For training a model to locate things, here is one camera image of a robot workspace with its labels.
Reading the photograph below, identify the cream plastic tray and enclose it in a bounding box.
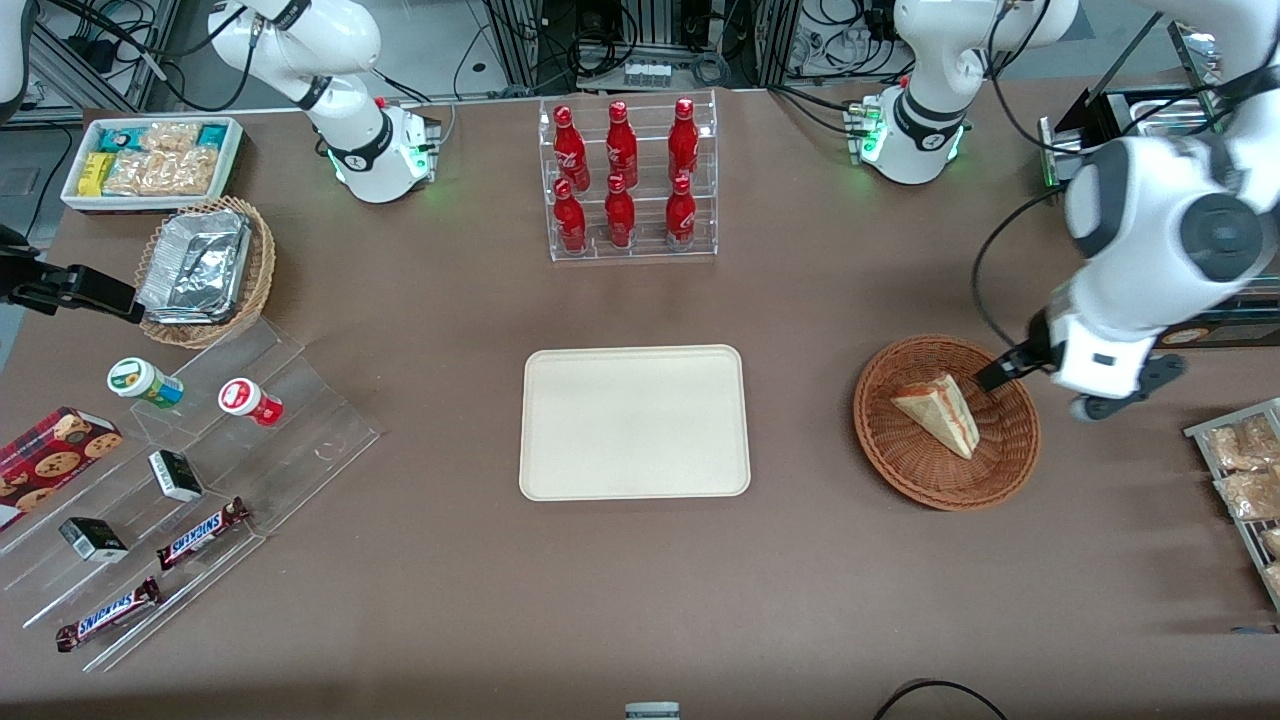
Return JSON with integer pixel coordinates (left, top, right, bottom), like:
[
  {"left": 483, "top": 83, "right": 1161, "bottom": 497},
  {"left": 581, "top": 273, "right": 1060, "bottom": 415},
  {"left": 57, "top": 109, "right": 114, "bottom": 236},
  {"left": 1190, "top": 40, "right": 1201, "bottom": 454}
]
[{"left": 519, "top": 345, "right": 752, "bottom": 502}]

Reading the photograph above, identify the red chocolate cookie box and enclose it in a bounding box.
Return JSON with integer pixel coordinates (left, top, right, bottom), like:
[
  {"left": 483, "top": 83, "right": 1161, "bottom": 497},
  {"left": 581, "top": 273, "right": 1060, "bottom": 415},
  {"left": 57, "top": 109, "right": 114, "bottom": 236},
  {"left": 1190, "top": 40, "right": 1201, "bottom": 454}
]
[{"left": 0, "top": 406, "right": 124, "bottom": 532}]

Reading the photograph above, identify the silver foil container stack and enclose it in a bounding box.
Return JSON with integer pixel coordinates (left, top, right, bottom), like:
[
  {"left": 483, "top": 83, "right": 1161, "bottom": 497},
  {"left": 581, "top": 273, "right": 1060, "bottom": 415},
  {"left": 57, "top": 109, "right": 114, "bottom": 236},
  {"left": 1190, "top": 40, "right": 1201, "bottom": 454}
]
[{"left": 136, "top": 209, "right": 252, "bottom": 325}]

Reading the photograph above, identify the white rectangular snack bin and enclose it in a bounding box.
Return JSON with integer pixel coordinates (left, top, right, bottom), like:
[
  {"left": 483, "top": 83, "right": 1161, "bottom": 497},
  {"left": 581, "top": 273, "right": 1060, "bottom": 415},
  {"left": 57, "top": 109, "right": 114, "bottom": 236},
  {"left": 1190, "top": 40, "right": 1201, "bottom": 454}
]
[{"left": 60, "top": 116, "right": 245, "bottom": 214}]

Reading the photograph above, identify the black looped table cable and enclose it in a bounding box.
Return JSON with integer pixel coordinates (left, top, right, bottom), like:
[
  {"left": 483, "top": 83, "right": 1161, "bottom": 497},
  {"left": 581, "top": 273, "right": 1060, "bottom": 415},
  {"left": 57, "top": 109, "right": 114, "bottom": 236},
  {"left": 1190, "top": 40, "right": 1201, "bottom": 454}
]
[{"left": 872, "top": 679, "right": 1009, "bottom": 720}]

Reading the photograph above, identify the metal equipment cabinet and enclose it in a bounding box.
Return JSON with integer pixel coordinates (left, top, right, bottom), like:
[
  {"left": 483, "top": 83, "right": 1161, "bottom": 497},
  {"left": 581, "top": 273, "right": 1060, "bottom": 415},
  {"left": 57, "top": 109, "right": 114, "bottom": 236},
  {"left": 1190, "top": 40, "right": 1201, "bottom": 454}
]
[{"left": 486, "top": 0, "right": 806, "bottom": 93}]

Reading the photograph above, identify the snickers chocolate bar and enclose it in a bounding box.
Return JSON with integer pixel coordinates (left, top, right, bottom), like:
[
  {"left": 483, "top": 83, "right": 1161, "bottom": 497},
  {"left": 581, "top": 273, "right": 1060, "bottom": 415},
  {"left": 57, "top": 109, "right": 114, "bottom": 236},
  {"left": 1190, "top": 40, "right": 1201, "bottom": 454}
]
[
  {"left": 156, "top": 497, "right": 251, "bottom": 572},
  {"left": 55, "top": 577, "right": 164, "bottom": 654}
]

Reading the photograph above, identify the clear bag of crackers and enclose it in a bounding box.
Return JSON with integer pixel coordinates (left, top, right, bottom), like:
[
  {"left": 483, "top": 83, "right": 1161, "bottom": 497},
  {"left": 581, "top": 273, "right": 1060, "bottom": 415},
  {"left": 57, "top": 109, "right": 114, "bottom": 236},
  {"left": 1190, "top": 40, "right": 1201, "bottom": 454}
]
[
  {"left": 103, "top": 147, "right": 220, "bottom": 197},
  {"left": 140, "top": 121, "right": 202, "bottom": 154}
]

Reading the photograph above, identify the clear acrylic bottle rack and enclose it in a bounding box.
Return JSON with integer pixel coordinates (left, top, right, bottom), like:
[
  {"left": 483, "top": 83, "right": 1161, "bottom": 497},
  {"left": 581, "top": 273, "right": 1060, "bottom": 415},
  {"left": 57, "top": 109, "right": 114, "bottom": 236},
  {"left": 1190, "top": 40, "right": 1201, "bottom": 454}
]
[{"left": 538, "top": 89, "right": 719, "bottom": 264}]

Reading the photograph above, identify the red lid snack cup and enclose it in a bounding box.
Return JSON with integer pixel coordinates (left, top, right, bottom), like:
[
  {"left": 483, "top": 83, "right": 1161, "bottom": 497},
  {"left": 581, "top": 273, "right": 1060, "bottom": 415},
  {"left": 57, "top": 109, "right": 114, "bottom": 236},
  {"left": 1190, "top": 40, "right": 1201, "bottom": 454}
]
[{"left": 218, "top": 377, "right": 284, "bottom": 428}]

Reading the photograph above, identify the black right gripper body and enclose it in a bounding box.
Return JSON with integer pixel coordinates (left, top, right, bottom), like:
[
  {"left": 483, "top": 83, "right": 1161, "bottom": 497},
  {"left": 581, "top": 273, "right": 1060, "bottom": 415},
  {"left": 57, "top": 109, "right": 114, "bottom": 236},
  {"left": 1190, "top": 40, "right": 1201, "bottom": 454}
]
[{"left": 0, "top": 224, "right": 47, "bottom": 313}]

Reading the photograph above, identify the round brown wicker basket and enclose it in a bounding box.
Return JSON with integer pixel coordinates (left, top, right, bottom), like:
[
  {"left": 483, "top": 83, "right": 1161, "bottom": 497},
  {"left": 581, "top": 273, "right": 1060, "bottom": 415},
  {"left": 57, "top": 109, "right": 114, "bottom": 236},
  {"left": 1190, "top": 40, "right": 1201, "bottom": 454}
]
[{"left": 853, "top": 334, "right": 1042, "bottom": 512}]

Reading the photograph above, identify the triangular sandwich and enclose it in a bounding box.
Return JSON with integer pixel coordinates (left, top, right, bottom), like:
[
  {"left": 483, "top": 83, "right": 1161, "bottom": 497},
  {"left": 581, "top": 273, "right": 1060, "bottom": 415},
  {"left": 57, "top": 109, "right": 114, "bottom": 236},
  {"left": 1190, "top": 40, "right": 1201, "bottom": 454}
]
[{"left": 891, "top": 373, "right": 981, "bottom": 461}]

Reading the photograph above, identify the red cola bottle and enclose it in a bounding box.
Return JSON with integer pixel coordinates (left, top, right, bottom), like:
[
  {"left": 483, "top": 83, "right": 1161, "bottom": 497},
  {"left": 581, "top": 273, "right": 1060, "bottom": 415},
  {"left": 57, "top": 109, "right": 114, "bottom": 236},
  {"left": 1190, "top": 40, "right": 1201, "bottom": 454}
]
[
  {"left": 605, "top": 100, "right": 639, "bottom": 188},
  {"left": 667, "top": 97, "right": 700, "bottom": 184},
  {"left": 665, "top": 175, "right": 697, "bottom": 249},
  {"left": 553, "top": 105, "right": 589, "bottom": 191},
  {"left": 553, "top": 178, "right": 588, "bottom": 254},
  {"left": 604, "top": 174, "right": 637, "bottom": 249}
]

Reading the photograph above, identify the steel warmer pan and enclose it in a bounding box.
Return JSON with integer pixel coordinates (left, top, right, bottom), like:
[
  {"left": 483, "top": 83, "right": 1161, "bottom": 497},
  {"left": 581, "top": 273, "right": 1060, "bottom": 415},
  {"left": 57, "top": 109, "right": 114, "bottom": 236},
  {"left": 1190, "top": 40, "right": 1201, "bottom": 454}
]
[{"left": 1120, "top": 95, "right": 1216, "bottom": 138}]

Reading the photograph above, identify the tray of packaged snacks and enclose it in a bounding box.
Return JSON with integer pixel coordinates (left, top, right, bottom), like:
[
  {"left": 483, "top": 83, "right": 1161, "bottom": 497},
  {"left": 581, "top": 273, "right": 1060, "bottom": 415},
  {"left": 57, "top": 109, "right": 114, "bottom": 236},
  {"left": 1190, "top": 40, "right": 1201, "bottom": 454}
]
[{"left": 1184, "top": 397, "right": 1280, "bottom": 613}]

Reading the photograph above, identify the green lid snack cup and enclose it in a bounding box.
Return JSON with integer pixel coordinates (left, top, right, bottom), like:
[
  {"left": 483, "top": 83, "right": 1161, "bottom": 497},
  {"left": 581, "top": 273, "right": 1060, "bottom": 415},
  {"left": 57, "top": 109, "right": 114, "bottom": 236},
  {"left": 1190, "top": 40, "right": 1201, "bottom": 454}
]
[{"left": 107, "top": 357, "right": 185, "bottom": 410}]

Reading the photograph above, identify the clear acrylic stepped display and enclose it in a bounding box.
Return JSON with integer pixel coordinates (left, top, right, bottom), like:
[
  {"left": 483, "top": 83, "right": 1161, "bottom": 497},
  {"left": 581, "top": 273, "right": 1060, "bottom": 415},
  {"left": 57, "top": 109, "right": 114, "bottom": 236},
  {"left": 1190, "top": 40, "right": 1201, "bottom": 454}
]
[{"left": 0, "top": 317, "right": 382, "bottom": 674}]

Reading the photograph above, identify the black food warmer machine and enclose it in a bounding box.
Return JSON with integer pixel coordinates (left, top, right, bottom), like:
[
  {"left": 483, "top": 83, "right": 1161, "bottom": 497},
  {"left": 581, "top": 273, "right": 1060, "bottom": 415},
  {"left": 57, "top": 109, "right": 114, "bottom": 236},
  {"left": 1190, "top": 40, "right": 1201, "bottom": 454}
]
[{"left": 1037, "top": 18, "right": 1280, "bottom": 351}]

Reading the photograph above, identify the light wicker basket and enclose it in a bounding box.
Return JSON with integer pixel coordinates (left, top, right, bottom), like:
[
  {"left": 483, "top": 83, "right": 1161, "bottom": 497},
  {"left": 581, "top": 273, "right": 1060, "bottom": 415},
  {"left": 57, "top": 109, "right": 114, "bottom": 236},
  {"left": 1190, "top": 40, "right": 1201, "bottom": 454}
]
[{"left": 134, "top": 196, "right": 277, "bottom": 350}]

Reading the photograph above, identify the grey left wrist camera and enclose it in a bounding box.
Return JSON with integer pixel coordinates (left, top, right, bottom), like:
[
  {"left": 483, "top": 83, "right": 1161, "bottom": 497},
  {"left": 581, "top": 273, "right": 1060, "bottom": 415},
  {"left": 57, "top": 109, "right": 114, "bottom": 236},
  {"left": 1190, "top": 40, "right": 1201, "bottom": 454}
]
[{"left": 1070, "top": 353, "right": 1188, "bottom": 422}]

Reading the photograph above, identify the aluminium frame shelf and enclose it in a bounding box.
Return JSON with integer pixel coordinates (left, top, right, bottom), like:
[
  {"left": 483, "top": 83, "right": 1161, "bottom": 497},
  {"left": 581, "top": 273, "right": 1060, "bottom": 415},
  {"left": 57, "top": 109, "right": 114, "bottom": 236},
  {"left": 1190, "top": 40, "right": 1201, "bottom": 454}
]
[{"left": 28, "top": 0, "right": 183, "bottom": 117}]

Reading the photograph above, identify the small black carton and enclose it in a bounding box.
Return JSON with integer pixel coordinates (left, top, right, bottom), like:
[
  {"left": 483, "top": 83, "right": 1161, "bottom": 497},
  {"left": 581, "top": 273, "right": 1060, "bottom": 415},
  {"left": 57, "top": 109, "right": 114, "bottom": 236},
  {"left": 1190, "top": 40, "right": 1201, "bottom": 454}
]
[
  {"left": 148, "top": 450, "right": 205, "bottom": 503},
  {"left": 58, "top": 517, "right": 130, "bottom": 564}
]

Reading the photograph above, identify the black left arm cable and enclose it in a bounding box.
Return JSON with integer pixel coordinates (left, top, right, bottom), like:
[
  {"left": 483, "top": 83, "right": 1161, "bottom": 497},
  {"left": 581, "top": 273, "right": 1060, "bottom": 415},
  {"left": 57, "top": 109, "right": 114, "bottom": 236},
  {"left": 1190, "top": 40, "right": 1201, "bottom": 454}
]
[{"left": 972, "top": 0, "right": 1280, "bottom": 349}]

